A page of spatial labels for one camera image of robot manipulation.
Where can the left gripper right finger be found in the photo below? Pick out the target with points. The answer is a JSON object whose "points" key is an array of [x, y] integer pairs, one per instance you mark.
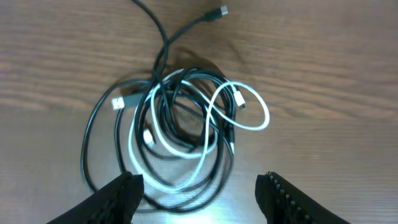
{"points": [[281, 202]]}

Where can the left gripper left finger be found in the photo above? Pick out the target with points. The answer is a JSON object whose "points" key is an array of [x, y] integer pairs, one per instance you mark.
{"points": [[116, 202]]}

